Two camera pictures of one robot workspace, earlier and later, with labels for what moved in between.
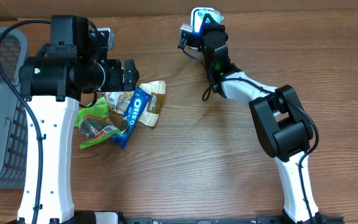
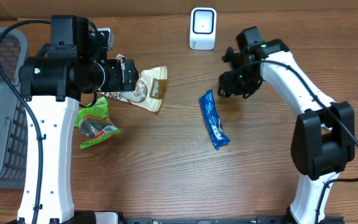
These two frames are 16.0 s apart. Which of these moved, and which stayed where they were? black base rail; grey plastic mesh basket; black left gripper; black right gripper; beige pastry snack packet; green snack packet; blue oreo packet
Moved: beige pastry snack packet; black right gripper; blue oreo packet
Stayed: black left gripper; black base rail; green snack packet; grey plastic mesh basket
